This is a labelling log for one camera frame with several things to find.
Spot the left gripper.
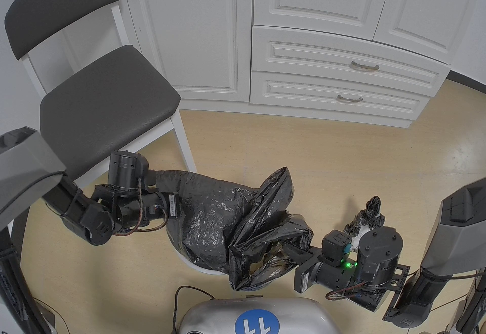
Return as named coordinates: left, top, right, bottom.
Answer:
left=142, top=191, right=180, bottom=229

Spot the black plastic bag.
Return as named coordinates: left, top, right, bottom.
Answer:
left=154, top=167, right=315, bottom=291

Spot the white trash bin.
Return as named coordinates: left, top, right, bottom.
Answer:
left=178, top=249, right=237, bottom=276

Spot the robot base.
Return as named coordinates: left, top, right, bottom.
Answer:
left=178, top=296, right=341, bottom=334

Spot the crumpled black plastic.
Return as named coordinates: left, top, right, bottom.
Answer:
left=343, top=195, right=386, bottom=237

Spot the white chair with grey seat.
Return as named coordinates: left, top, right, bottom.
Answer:
left=5, top=0, right=197, bottom=189

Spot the white wardrobe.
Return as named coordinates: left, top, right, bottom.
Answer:
left=32, top=0, right=486, bottom=130

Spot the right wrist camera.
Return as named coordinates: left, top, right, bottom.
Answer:
left=321, top=229, right=352, bottom=265

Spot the black cable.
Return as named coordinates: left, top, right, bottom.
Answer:
left=172, top=285, right=218, bottom=330

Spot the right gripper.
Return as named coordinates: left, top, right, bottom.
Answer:
left=282, top=242, right=360, bottom=294

